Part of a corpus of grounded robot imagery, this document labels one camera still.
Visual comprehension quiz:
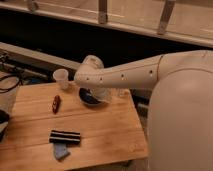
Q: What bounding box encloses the metal bracket right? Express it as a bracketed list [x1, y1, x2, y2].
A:
[157, 0, 176, 35]

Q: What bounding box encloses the white and yellow gripper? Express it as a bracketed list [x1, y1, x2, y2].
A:
[90, 88, 111, 103]

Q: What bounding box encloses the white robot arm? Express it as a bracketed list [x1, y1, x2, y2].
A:
[74, 50, 213, 171]

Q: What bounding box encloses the clear small bottle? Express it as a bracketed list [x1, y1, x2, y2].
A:
[117, 89, 127, 98]

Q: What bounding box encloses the metal bracket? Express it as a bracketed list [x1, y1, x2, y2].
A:
[98, 0, 107, 24]
[157, 0, 176, 35]

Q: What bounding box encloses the white plastic cup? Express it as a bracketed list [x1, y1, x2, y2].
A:
[53, 69, 69, 90]

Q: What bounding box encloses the red pocket knife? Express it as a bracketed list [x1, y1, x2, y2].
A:
[52, 95, 61, 114]

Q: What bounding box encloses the dark object at left edge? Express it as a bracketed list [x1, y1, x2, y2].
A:
[0, 109, 10, 142]

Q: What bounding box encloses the metal bracket middle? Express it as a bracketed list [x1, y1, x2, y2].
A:
[98, 0, 107, 24]

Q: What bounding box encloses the black cable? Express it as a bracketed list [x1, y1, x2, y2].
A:
[0, 73, 23, 94]

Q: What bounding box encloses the black white striped cloth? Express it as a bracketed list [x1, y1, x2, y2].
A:
[49, 130, 81, 144]

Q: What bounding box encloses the dark ceramic bowl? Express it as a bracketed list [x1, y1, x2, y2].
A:
[79, 88, 103, 106]

